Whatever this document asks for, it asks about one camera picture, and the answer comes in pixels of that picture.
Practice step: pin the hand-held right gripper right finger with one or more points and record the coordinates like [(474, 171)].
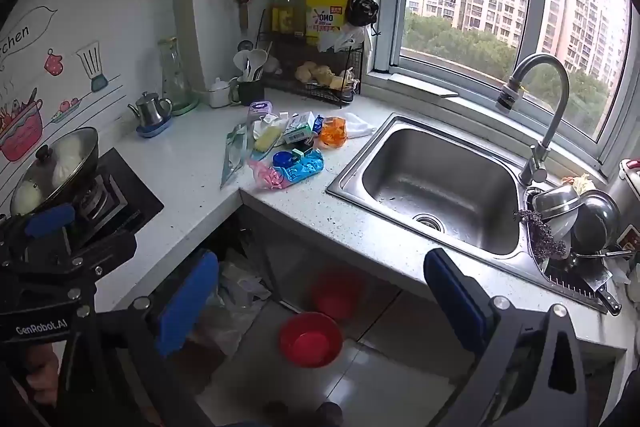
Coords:
[(457, 302)]

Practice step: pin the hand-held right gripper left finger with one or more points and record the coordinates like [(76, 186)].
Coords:
[(187, 302)]

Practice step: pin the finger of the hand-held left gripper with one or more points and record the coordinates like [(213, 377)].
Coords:
[(107, 249), (50, 219)]

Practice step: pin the red plastic basin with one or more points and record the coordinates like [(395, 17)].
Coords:
[(310, 342)]

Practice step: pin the pink packet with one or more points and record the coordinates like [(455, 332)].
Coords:
[(267, 177)]

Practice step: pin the clear plastic zip bag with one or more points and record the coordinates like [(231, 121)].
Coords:
[(232, 157)]

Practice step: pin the light blue packet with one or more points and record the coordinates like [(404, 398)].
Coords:
[(305, 172)]

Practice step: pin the purple packet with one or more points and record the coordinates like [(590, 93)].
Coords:
[(260, 111)]

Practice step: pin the green and white box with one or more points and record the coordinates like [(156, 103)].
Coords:
[(297, 129)]

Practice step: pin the orange plastic wrapper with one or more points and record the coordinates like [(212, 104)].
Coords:
[(334, 132)]

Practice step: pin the person's left hand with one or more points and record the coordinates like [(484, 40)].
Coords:
[(42, 372)]

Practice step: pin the black gas stove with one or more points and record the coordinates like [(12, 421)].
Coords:
[(135, 202)]

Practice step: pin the pan with glass lid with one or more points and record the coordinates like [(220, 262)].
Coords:
[(60, 162)]

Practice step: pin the black drain tray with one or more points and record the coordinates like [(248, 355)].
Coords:
[(565, 277)]

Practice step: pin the blue coaster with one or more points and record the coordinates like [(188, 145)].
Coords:
[(150, 133)]

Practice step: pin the stainless steel sink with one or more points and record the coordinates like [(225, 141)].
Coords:
[(440, 177)]

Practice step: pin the white bowl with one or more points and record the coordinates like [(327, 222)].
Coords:
[(565, 227)]

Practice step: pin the steel bowl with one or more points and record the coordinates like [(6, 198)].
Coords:
[(555, 202)]

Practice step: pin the kitchen knife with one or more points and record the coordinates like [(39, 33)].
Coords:
[(602, 289)]

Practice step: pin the small steel teapot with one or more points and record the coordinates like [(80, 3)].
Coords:
[(150, 109)]

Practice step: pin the green coaster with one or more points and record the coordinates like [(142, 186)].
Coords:
[(189, 109)]

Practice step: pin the dark shoe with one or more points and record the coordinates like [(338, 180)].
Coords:
[(327, 413)]

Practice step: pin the blue round lid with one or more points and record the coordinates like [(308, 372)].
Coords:
[(282, 158)]

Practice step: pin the glass carafe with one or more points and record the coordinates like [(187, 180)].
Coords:
[(174, 82)]

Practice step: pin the yellow bristle scrubbing brush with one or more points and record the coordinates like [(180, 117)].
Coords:
[(267, 138)]

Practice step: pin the white lidded pot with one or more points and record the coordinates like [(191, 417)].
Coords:
[(219, 94)]

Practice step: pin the black and green box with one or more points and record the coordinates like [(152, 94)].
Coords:
[(306, 152)]

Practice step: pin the white paper towel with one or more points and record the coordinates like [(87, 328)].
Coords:
[(360, 126)]

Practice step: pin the steel faucet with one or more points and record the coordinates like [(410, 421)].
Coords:
[(555, 117)]

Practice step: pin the dark green mug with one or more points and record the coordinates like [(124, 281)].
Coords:
[(250, 93)]

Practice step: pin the white rice cooker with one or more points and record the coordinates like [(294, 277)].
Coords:
[(631, 177)]

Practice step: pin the dark blue packet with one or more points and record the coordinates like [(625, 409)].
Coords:
[(318, 125)]

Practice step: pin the white plastic spoon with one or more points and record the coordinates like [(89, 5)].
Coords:
[(241, 59)]

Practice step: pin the white plastic ladle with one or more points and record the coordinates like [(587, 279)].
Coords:
[(258, 57)]

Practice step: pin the garlic bulb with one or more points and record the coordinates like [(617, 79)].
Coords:
[(272, 64)]

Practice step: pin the ginger root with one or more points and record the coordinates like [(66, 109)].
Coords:
[(332, 82), (307, 71)]

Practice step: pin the crumpled white plastic bag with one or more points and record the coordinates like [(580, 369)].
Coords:
[(345, 39)]

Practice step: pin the yellow oil bottle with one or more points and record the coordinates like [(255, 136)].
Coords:
[(282, 17)]

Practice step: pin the black plastic bag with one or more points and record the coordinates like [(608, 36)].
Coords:
[(361, 9)]

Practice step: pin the yellow detergent jug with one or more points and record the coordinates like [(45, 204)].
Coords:
[(325, 7)]

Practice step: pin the cartoon kitchen wall sticker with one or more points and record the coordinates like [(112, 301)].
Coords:
[(20, 137)]

